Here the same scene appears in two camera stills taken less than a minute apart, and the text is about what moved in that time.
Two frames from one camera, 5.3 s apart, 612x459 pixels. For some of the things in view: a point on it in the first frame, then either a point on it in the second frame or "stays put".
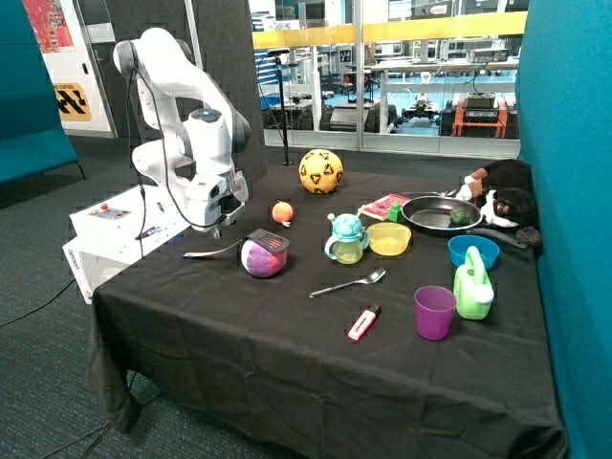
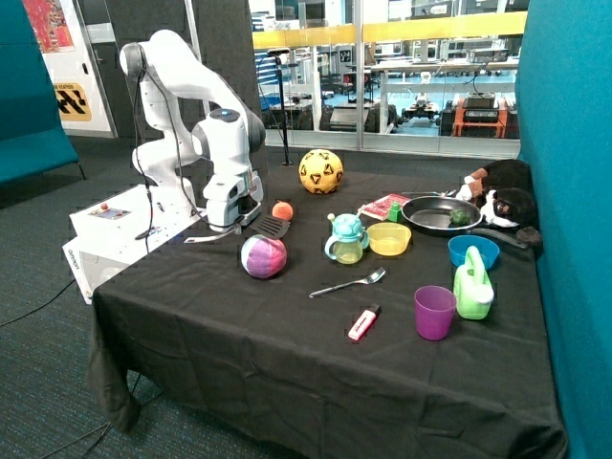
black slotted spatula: x=264 y=238 to x=268 y=226
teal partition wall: x=563 y=97 stays put
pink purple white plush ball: x=261 y=262 stays put
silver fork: x=375 y=276 stays put
